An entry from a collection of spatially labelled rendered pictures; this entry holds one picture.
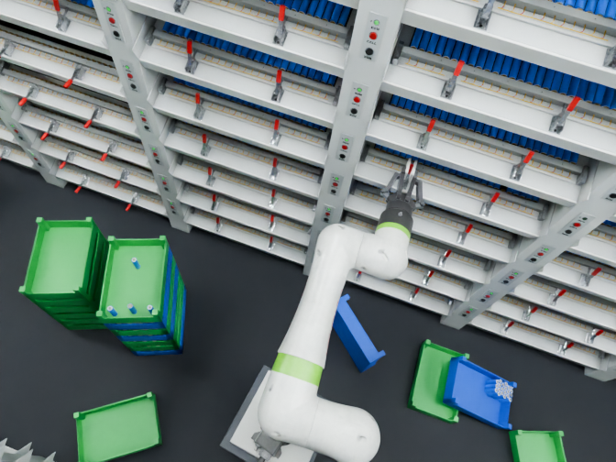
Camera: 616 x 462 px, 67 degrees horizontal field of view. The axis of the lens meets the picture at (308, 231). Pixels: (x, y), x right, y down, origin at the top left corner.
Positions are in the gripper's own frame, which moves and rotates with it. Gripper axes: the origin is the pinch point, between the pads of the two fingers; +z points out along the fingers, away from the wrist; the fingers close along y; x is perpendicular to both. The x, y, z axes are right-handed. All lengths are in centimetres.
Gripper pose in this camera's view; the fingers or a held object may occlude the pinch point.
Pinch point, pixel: (410, 170)
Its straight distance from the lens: 144.7
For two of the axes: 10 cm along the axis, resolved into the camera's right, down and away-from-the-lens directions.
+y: 9.4, 3.3, -0.8
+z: 3.1, -7.4, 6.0
